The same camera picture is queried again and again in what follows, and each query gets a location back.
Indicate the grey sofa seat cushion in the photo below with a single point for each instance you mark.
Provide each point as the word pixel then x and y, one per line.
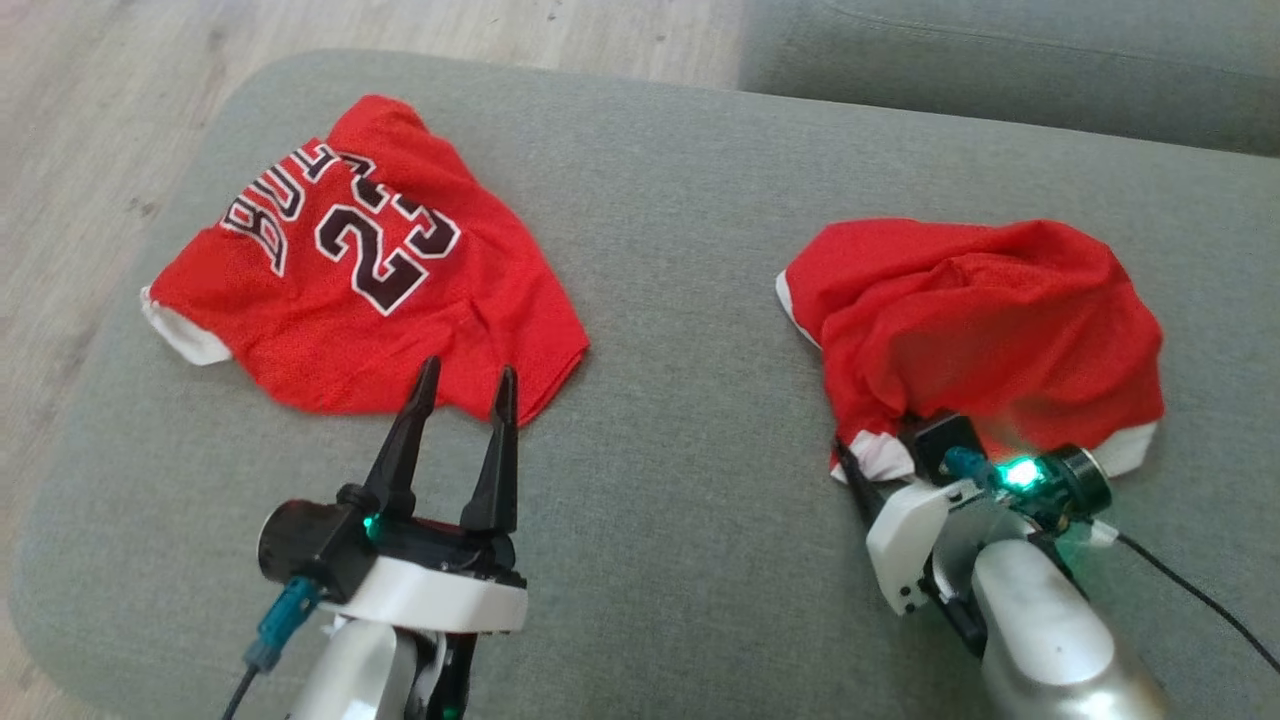
pixel 1000 60

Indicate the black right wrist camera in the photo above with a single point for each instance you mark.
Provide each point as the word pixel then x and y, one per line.
pixel 1082 482

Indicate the plain red garment white trim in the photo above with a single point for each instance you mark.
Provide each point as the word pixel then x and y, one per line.
pixel 980 320

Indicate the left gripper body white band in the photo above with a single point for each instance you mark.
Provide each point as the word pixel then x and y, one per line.
pixel 440 595

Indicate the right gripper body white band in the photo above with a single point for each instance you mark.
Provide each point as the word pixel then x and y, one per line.
pixel 905 540

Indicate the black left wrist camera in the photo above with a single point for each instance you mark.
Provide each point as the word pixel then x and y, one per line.
pixel 310 545

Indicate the red jersey number 23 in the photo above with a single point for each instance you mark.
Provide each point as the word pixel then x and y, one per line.
pixel 340 330

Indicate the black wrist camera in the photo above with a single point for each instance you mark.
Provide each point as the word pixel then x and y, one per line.
pixel 310 545
pixel 1082 482

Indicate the grey fabric ottoman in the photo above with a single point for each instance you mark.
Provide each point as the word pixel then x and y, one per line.
pixel 680 300

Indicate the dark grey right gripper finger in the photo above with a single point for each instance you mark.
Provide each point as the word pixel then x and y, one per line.
pixel 862 485

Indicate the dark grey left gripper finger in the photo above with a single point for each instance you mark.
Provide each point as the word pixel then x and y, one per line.
pixel 405 445
pixel 495 460

